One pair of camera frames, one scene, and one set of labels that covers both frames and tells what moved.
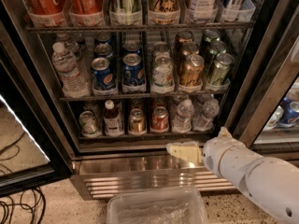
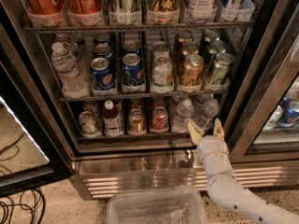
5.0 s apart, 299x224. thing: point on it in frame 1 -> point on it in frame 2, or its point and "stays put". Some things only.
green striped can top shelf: [125, 6] stays put
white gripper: [215, 154] -> [212, 146]
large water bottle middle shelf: [73, 81] stays put
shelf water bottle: [183, 123] stays put
